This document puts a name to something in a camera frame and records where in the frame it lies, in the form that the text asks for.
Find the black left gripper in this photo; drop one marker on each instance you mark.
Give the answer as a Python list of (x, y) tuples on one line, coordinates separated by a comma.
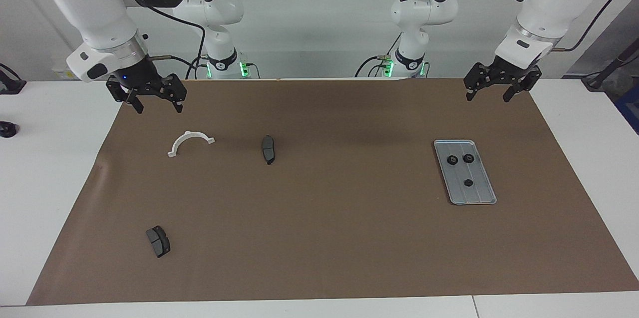
[(499, 76)]

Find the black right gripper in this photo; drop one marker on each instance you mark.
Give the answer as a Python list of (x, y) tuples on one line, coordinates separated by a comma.
[(140, 78)]

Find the silver metal tray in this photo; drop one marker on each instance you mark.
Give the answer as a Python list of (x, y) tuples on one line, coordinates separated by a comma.
[(474, 193)]

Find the white semicircular plastic clamp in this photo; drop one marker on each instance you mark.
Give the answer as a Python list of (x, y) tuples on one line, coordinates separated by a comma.
[(187, 134)]

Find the black stand pole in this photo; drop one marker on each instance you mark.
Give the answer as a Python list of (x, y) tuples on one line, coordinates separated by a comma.
[(606, 69)]

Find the long grey brake pad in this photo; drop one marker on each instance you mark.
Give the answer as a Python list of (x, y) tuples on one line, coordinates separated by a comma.
[(268, 151)]

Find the short grey brake pad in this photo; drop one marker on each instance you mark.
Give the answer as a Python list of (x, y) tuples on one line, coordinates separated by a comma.
[(159, 242)]

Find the blue crate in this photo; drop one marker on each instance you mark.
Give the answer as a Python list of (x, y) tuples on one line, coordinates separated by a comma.
[(630, 108)]

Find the black table clamp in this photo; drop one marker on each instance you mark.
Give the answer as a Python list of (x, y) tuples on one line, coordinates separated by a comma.
[(10, 84)]

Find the black round knob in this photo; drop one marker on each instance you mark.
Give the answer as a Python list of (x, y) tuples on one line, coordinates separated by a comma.
[(7, 129)]

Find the brown table mat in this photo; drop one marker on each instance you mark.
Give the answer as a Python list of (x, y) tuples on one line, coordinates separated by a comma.
[(319, 238)]

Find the white wall socket box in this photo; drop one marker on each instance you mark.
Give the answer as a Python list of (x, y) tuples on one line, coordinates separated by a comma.
[(64, 74)]

